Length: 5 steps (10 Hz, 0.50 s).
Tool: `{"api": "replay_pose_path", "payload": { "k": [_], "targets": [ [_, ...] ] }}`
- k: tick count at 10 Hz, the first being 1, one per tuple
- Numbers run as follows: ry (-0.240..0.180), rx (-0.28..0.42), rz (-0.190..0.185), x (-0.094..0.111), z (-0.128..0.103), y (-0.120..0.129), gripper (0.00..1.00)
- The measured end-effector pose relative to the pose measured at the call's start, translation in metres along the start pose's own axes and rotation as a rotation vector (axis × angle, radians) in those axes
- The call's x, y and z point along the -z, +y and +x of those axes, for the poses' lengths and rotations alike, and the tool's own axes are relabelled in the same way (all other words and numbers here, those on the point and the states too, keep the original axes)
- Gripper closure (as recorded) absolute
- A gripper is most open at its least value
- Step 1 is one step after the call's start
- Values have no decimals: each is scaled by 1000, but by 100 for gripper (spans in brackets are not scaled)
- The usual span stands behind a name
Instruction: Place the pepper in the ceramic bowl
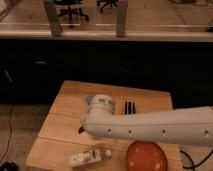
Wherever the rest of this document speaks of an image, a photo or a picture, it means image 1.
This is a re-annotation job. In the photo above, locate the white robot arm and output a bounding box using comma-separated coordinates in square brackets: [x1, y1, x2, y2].
[80, 94, 213, 146]

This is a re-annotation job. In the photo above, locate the orange ceramic bowl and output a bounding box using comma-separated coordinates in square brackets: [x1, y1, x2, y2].
[125, 141, 168, 171]

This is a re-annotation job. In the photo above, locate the blue sponge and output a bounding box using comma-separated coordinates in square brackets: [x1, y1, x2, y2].
[86, 96, 94, 104]

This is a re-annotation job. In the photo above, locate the black rectangular object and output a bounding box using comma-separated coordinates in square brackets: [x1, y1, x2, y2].
[125, 101, 136, 114]

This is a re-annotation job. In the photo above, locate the black office chair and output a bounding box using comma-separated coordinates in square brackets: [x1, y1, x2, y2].
[96, 0, 118, 13]
[53, 0, 89, 21]

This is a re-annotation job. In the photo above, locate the grey metal post left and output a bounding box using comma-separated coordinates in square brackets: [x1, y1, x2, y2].
[43, 0, 63, 37]

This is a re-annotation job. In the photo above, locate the grey metal post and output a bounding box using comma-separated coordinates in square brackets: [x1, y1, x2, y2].
[43, 0, 63, 37]
[116, 0, 128, 37]

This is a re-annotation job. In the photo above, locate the grey metal post right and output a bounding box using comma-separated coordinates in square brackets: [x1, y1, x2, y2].
[116, 0, 128, 37]

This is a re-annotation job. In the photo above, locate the black floor cable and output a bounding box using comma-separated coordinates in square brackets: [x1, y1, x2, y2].
[179, 148, 213, 170]

